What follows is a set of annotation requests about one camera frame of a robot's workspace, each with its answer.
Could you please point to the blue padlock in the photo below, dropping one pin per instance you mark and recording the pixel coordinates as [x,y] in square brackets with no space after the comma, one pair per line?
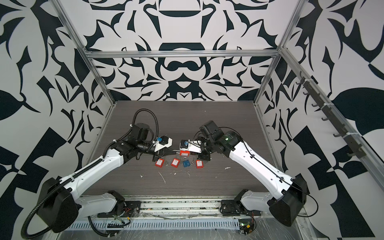
[186,162]

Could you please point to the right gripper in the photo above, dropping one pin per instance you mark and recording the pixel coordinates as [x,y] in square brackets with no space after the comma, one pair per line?
[203,156]

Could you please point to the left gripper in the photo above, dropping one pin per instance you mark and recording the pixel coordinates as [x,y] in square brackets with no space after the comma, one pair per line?
[159,154]

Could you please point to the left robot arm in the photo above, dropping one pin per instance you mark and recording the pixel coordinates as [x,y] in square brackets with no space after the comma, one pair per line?
[61,201]

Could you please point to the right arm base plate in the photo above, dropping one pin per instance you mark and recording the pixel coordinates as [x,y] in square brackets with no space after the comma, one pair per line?
[235,208]

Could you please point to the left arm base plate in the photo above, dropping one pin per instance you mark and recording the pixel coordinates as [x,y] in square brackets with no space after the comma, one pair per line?
[123,209]

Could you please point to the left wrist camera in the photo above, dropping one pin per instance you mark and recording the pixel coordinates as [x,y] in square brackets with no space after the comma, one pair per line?
[163,142]

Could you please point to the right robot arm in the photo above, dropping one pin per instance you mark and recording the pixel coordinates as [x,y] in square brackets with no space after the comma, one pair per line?
[286,195]

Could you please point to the wall hook rack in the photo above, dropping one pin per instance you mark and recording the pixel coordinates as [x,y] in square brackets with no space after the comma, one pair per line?
[334,116]

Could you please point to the white cable duct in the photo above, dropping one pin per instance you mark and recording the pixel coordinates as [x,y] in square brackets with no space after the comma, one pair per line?
[171,224]

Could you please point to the red padlock long shackle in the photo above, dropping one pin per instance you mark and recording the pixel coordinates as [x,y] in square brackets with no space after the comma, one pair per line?
[175,163]

